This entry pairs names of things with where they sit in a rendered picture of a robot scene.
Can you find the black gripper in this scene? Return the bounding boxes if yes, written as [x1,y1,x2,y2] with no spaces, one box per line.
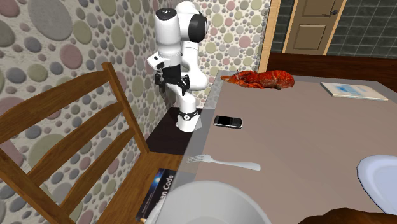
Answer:
[155,64,191,97]

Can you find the dark robot stand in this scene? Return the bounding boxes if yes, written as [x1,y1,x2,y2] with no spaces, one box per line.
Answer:
[145,106,203,156]

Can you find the black mobile phone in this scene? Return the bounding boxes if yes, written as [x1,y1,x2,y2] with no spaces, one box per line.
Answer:
[212,115,244,130]

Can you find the red lobster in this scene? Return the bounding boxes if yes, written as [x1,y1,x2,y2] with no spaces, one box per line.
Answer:
[219,69,295,91]

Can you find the silver fork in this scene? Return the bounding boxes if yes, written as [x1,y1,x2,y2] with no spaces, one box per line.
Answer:
[186,154,261,172]

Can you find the dark book with pale lettering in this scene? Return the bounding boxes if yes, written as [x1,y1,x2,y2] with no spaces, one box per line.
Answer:
[135,168,178,223]

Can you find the wooden slatted chair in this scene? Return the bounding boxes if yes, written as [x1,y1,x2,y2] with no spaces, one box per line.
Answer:
[0,62,185,224]

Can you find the large white bowl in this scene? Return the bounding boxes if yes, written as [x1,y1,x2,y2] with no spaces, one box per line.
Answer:
[151,180,273,224]

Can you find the grey-brown table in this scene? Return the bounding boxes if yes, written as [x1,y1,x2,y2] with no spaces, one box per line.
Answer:
[154,70,397,224]

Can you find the brown panelled door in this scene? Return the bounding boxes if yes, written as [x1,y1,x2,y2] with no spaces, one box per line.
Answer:
[281,0,348,57]

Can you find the pale book with blue print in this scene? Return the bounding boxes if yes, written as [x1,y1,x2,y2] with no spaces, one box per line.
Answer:
[319,81,389,102]

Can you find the brown rounded object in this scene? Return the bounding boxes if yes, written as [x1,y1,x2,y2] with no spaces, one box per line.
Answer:
[296,207,397,224]

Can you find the white plate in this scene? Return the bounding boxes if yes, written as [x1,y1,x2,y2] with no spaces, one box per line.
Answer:
[356,155,397,216]

